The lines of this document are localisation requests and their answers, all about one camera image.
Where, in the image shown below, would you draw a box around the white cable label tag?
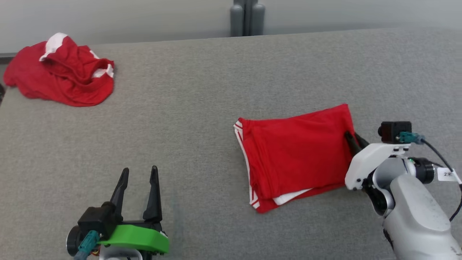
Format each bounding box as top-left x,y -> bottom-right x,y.
437,168 -> 462,185

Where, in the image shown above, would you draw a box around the cable with teal connector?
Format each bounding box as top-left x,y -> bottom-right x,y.
74,230 -> 100,260
397,132 -> 462,222

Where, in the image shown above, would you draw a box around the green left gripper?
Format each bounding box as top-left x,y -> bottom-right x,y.
99,165 -> 170,255

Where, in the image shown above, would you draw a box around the red shorts with white trim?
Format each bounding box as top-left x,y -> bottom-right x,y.
3,32 -> 115,107

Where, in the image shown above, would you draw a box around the right cable with teal connector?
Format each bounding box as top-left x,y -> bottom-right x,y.
397,132 -> 462,222

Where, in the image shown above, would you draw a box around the grey partition post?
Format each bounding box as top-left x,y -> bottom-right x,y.
230,0 -> 266,37

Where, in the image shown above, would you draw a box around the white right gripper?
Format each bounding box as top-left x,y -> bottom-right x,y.
344,131 -> 412,191

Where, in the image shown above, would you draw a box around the left cable with teal connector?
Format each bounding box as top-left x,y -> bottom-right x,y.
74,230 -> 100,260

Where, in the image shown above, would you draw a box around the red jersey with white sleeves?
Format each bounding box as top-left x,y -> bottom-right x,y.
234,104 -> 358,213

